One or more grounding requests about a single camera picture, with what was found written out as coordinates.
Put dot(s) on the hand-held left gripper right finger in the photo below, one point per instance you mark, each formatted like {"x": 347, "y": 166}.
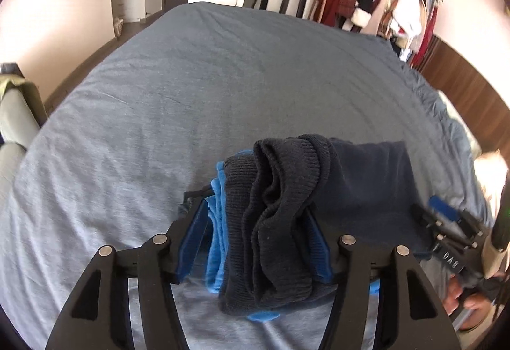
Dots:
{"x": 322, "y": 252}

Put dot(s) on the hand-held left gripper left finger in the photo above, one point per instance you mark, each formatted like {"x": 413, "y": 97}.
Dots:
{"x": 192, "y": 242}

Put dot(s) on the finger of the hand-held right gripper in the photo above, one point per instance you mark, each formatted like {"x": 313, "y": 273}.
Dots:
{"x": 425, "y": 217}
{"x": 450, "y": 212}

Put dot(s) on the bright blue garment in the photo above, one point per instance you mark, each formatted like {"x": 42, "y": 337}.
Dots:
{"x": 217, "y": 238}

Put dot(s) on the dark grey knit garment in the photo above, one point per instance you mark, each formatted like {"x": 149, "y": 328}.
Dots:
{"x": 235, "y": 214}

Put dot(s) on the navy blue pants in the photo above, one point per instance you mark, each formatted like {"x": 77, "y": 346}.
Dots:
{"x": 358, "y": 190}

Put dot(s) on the person's right hand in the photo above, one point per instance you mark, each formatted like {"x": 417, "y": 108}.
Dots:
{"x": 474, "y": 310}

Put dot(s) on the brown wooden headboard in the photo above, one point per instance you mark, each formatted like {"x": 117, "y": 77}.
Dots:
{"x": 470, "y": 86}

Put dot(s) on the grey blue bed blanket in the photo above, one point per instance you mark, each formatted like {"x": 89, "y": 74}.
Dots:
{"x": 159, "y": 102}

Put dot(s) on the grey green armchair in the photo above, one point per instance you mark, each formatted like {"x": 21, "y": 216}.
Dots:
{"x": 16, "y": 122}

